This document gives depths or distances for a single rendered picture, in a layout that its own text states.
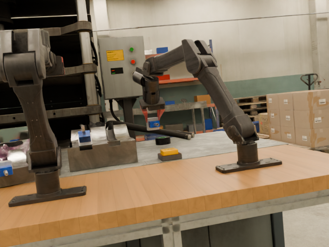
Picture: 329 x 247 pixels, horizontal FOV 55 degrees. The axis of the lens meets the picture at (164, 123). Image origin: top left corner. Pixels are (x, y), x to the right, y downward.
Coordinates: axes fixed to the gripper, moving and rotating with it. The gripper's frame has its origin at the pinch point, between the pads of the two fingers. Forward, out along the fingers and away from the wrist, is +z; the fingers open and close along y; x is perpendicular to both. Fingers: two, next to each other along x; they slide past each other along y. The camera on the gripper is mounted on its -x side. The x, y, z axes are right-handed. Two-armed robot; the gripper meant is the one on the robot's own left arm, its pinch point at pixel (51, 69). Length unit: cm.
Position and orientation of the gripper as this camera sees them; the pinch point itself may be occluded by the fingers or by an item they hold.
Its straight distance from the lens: 131.6
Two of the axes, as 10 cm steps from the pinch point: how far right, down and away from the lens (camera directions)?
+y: -9.7, 1.2, -2.0
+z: -2.0, -0.3, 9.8
